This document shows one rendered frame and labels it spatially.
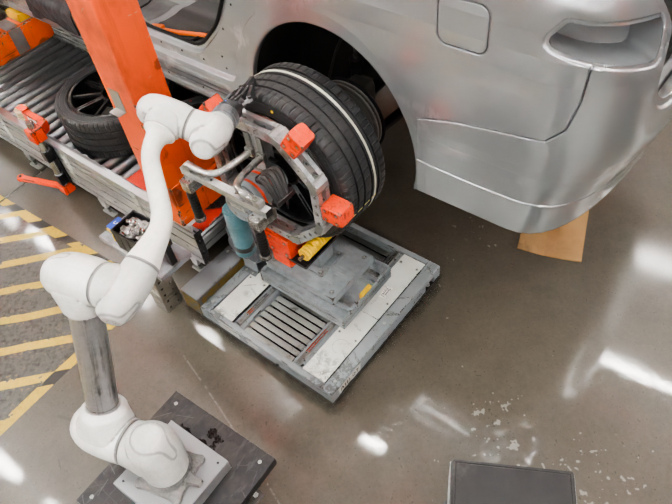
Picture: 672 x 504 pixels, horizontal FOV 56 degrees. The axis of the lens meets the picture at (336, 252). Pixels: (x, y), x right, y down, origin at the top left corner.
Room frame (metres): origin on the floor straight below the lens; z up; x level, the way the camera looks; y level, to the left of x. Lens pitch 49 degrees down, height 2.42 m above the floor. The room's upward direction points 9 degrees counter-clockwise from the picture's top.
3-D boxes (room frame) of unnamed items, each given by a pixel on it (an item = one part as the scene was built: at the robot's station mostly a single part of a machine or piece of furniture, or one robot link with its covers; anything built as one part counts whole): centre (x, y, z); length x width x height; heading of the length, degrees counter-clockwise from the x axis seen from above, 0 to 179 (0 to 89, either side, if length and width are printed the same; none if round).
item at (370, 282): (1.88, 0.07, 0.13); 0.50 x 0.36 x 0.10; 45
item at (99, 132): (3.12, 1.08, 0.39); 0.66 x 0.66 x 0.24
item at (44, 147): (2.85, 1.47, 0.30); 0.09 x 0.05 x 0.50; 45
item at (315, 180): (1.77, 0.20, 0.85); 0.54 x 0.07 x 0.54; 45
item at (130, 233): (1.92, 0.81, 0.51); 0.20 x 0.14 x 0.13; 49
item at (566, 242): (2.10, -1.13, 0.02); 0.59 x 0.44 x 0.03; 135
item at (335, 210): (1.55, -0.03, 0.85); 0.09 x 0.08 x 0.07; 45
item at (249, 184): (1.72, 0.25, 0.85); 0.21 x 0.14 x 0.14; 135
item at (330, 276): (1.89, 0.08, 0.32); 0.40 x 0.30 x 0.28; 45
